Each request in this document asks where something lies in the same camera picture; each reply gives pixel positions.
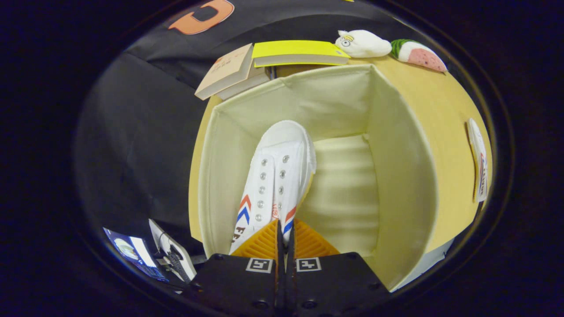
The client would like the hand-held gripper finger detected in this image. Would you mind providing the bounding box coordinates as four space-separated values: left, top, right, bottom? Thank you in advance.
286 219 390 317
190 219 286 317

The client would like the cream fabric storage box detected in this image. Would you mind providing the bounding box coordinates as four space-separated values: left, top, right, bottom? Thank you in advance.
197 64 439 292

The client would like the white canvas shoe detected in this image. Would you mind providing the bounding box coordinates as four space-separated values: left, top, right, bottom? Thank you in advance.
466 118 489 203
228 120 317 256

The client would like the white flat board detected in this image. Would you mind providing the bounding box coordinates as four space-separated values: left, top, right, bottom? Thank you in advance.
148 219 197 283

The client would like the laptop screen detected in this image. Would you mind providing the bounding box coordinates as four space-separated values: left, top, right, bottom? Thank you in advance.
103 227 170 282

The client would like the white paperback book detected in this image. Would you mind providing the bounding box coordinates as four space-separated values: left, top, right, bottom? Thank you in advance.
215 66 271 101

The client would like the tan paperback book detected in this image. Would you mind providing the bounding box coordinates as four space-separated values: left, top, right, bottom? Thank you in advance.
195 43 255 101

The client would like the yellow book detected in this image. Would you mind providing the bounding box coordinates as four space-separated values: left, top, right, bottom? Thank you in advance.
252 40 351 68

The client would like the white plush toy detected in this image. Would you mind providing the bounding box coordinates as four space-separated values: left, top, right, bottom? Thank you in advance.
335 29 392 59

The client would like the watermelon plush toy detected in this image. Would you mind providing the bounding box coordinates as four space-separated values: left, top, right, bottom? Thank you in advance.
390 39 448 73

